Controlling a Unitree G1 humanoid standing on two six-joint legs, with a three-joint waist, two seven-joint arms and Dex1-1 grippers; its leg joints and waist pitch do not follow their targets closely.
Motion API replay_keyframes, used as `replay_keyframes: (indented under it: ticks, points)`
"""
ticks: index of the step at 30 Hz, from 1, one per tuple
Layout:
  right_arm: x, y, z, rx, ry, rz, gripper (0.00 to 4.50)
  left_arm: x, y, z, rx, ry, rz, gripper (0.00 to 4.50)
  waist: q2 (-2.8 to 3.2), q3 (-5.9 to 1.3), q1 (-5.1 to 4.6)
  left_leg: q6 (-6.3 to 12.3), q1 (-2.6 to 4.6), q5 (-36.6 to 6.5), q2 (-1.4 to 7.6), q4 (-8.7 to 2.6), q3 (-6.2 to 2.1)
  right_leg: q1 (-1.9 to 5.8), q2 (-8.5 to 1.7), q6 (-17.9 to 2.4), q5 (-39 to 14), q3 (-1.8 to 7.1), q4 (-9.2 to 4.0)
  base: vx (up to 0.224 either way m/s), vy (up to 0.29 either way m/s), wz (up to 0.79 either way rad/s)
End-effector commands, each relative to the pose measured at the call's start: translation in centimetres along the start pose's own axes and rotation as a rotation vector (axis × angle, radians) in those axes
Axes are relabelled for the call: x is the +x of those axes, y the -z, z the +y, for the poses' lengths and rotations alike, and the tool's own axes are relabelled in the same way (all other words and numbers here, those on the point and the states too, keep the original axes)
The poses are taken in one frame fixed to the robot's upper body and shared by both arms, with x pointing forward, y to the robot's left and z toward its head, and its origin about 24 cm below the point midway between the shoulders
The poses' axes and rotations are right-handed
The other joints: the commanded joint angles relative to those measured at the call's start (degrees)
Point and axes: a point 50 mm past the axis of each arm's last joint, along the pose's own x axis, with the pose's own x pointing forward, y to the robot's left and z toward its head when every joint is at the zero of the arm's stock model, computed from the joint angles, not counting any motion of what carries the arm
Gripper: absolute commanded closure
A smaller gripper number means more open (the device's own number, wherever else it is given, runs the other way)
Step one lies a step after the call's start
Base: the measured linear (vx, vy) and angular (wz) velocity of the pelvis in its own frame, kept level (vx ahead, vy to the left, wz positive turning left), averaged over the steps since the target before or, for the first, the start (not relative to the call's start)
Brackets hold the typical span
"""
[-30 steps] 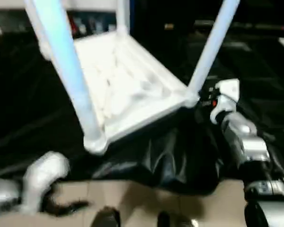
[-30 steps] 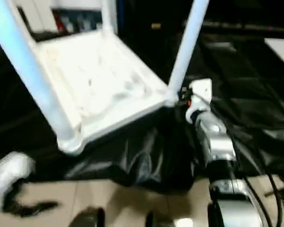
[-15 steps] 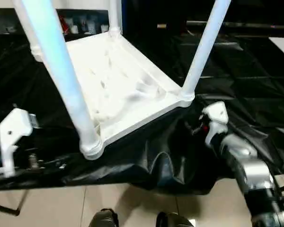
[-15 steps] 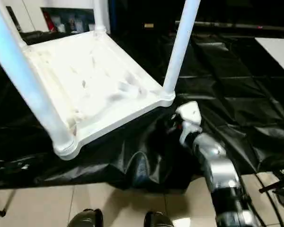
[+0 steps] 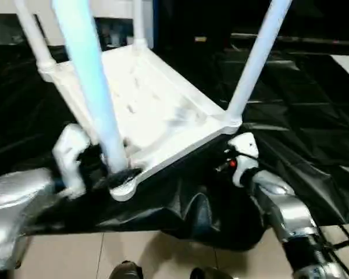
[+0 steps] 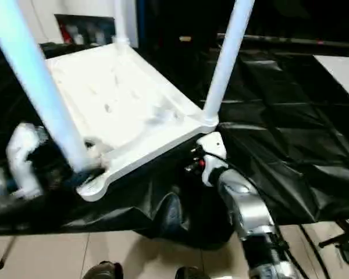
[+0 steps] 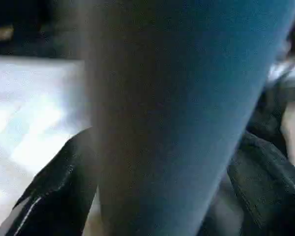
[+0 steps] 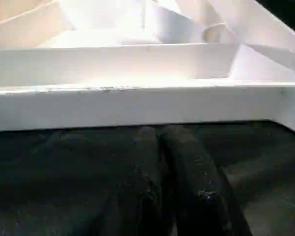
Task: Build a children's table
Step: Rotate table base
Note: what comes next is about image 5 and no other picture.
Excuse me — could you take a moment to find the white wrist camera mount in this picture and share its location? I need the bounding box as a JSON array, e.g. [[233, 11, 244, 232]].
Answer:
[[52, 123, 91, 198], [228, 132, 259, 188]]

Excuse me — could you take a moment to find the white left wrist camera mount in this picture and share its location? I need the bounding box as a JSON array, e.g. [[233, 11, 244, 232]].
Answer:
[[52, 123, 91, 198]]

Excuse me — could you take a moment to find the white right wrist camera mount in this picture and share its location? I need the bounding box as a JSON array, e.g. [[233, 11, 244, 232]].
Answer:
[[228, 132, 259, 188]]

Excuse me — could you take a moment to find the large black case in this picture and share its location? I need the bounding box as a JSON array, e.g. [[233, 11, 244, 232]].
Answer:
[[154, 0, 349, 53]]

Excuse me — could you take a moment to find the white plastic table top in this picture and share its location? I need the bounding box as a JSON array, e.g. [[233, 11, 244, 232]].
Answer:
[[37, 45, 242, 203]]

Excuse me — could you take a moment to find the black work mat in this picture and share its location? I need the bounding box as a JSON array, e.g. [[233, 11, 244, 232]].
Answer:
[[0, 43, 349, 251]]

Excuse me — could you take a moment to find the black tripod stand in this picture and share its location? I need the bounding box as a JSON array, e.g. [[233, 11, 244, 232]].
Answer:
[[322, 222, 349, 253]]

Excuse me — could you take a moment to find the white plastic table leg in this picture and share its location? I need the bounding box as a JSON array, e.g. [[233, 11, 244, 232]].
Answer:
[[13, 0, 58, 84], [225, 0, 294, 128], [132, 0, 149, 52], [51, 0, 127, 175]]

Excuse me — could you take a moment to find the white glass-door cabinet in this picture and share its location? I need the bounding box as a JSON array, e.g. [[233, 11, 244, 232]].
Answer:
[[0, 0, 155, 47]]

